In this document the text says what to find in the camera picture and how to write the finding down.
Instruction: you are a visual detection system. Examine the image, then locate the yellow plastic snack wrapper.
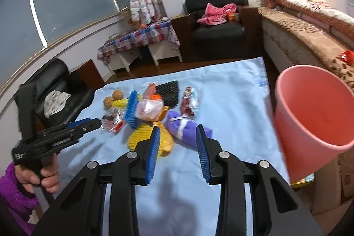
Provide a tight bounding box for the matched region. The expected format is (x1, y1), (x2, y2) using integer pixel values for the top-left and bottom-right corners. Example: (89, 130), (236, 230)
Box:
(112, 98), (128, 110)

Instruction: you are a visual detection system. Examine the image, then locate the black foam fruit net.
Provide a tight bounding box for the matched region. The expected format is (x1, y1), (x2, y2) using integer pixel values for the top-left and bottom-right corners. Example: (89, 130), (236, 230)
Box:
(156, 81), (179, 109)

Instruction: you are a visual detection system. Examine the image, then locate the purple sleeve forearm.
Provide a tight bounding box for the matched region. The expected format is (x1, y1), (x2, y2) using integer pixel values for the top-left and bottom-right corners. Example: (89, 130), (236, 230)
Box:
(1, 163), (39, 235)

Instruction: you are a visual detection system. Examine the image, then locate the pink plastic trash bucket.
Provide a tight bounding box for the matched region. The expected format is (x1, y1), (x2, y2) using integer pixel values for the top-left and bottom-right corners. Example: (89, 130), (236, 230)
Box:
(274, 65), (353, 183)

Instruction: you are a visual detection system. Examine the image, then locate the person's left hand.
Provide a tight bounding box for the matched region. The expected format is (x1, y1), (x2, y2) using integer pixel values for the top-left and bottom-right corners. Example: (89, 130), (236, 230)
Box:
(14, 153), (59, 194)

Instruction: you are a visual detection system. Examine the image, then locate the white cloth on armchair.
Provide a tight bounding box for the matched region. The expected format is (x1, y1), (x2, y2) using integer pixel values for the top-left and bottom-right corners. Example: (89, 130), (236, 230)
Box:
(44, 90), (71, 119)

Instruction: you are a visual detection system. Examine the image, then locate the yellow box under bucket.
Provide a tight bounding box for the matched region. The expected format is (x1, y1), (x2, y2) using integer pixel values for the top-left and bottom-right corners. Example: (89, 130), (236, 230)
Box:
(291, 173), (315, 189)

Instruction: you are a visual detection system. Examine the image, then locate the clear red printed wrapper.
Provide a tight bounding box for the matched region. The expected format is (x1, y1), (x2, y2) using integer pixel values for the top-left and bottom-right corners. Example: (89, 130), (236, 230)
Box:
(101, 107), (125, 134)

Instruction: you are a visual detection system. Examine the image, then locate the walnut near table edge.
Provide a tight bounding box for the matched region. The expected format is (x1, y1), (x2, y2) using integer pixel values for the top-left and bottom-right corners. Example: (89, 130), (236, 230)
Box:
(103, 96), (115, 110)

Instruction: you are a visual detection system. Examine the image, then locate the black leather armchair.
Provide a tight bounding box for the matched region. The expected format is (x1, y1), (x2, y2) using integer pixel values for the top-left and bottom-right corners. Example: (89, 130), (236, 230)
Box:
(14, 58), (94, 129)
(172, 0), (263, 62)

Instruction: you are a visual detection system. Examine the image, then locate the yellow foam fruit net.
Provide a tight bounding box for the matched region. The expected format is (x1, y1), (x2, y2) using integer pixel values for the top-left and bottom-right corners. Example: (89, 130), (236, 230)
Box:
(126, 121), (175, 157)

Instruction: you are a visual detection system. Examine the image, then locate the white orange plastic bag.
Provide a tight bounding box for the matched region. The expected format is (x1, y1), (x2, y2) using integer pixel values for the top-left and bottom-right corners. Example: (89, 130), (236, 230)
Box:
(135, 83), (164, 122)

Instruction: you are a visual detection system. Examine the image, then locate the orange peel half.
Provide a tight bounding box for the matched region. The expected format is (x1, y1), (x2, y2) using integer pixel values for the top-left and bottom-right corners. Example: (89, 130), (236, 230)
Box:
(152, 106), (169, 125)

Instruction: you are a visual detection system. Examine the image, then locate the light blue table cloth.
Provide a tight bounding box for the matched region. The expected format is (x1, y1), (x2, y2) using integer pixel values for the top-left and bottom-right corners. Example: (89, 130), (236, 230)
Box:
(58, 58), (289, 235)

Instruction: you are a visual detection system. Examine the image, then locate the checkered cloth side table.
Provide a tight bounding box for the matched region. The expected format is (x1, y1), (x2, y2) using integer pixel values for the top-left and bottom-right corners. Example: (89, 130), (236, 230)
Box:
(97, 19), (182, 72)

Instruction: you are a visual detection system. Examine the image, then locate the crumpled red white wrapper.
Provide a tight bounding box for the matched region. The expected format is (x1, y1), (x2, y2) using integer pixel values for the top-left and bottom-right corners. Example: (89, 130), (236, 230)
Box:
(180, 86), (200, 119)

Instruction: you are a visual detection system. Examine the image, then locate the hanging pastel puffer jacket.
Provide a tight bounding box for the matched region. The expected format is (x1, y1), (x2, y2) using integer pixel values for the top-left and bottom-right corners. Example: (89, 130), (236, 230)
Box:
(130, 0), (161, 25)

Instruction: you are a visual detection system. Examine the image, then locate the red snack bag on bed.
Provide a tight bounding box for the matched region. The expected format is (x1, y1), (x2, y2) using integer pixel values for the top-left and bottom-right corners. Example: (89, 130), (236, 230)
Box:
(339, 50), (354, 67)

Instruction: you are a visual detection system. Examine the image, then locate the pink clothing on armchair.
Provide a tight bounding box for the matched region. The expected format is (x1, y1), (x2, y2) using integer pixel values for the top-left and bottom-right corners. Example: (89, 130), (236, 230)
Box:
(197, 2), (237, 26)

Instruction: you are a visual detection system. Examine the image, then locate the small orange box on armchair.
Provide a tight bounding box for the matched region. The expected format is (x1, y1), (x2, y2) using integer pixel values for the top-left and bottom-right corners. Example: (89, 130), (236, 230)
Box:
(227, 13), (239, 21)

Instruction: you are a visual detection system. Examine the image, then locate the rolled polka dot quilt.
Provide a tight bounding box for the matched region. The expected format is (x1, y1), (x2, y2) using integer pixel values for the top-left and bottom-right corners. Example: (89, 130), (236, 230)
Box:
(273, 0), (353, 41)

